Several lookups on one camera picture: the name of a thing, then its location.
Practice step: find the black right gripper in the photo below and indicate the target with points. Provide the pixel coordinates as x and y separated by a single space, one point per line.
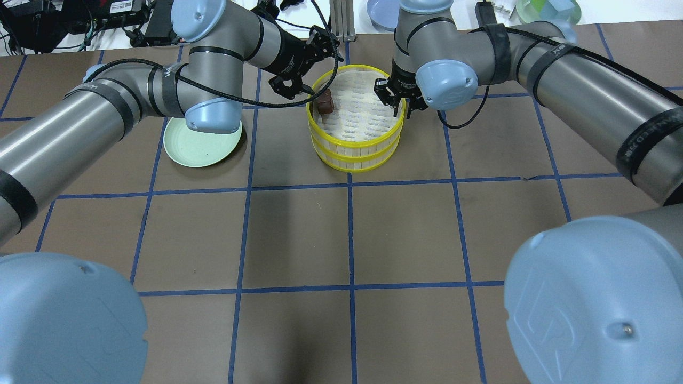
401 81

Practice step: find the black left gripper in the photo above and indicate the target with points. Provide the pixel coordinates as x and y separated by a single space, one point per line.
288 55

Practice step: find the brown chocolate bun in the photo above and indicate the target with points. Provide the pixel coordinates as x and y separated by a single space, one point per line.
325 104

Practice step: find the yellow bamboo steamer basket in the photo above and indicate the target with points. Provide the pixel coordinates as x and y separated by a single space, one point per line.
360 124

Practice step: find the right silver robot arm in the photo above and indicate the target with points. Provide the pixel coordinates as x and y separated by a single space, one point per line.
435 229

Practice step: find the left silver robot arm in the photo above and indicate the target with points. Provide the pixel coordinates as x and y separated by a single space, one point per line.
67 320

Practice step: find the yellow steamer with paper liner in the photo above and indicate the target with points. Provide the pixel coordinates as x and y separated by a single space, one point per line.
354 164

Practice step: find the blue plate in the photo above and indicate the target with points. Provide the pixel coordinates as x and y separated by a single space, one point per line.
383 14

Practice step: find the black power adapter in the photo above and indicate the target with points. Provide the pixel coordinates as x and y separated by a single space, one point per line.
485 13

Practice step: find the light green plate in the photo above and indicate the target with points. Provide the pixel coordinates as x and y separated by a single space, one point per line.
190 148

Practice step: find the clear green bowl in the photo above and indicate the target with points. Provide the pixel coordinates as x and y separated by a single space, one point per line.
532 11

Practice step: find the aluminium frame post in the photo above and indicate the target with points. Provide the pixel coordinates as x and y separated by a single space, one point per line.
342 20

